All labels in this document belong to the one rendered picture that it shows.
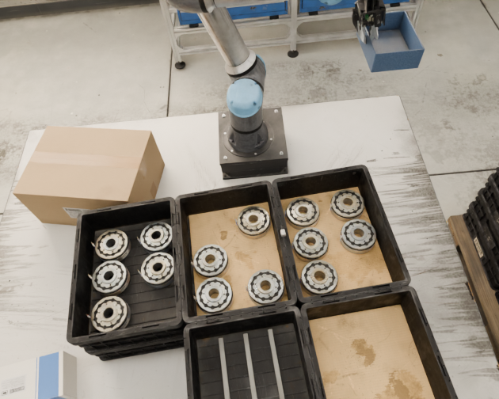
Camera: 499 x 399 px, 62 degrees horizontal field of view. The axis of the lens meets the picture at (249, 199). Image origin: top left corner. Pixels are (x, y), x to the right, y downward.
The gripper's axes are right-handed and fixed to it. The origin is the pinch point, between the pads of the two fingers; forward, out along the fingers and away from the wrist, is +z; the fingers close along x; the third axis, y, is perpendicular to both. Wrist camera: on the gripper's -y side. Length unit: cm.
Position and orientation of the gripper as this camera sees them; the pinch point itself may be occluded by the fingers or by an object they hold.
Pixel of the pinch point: (367, 38)
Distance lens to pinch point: 144.5
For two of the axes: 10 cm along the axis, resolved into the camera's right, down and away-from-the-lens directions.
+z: 2.1, 5.3, 8.2
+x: 9.8, -1.3, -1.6
